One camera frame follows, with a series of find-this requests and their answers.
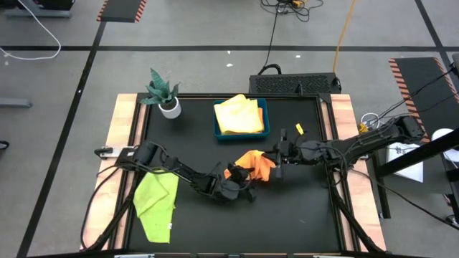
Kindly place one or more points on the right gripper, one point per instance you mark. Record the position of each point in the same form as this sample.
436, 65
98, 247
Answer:
306, 153

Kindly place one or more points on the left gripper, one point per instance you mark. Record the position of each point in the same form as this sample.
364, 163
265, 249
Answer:
229, 190

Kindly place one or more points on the yellow microfiber towel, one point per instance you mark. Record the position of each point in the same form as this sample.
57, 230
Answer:
238, 118

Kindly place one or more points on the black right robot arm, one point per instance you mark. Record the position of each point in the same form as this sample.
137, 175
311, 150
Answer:
376, 138

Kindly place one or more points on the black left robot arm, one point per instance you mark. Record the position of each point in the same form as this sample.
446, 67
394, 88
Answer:
179, 172

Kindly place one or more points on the lime green microfiber towel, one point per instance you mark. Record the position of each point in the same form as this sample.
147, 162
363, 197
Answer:
154, 208

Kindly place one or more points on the blue plastic bin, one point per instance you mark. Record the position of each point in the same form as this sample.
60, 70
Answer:
242, 137

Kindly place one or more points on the black computer case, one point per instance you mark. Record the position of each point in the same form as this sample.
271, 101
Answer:
294, 84

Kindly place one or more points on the wooden side board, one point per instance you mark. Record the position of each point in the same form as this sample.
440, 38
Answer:
123, 111
342, 111

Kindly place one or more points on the snake plant in white pot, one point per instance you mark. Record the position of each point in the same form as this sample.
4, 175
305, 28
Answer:
171, 109

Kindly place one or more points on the white paper sheets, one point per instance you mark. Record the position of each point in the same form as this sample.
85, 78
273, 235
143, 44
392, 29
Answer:
412, 172

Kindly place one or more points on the silver mounting plate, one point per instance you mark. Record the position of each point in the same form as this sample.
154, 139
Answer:
113, 152

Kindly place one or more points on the black metal beam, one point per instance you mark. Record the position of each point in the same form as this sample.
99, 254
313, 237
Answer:
423, 152

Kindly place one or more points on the hazard-striped black floor mat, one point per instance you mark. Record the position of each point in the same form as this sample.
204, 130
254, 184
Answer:
419, 71
122, 10

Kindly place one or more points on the white round object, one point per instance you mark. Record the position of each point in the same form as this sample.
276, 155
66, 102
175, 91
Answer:
443, 134

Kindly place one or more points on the grey metal bar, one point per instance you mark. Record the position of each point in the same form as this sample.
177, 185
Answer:
14, 103

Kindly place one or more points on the black desktop computer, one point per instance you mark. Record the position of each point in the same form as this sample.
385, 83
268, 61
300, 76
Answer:
55, 4

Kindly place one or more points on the black aluminium table frame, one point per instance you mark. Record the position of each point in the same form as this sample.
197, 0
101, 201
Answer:
233, 95

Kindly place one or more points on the silver aluminium bracket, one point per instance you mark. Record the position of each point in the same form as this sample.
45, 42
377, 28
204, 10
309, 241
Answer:
333, 256
134, 256

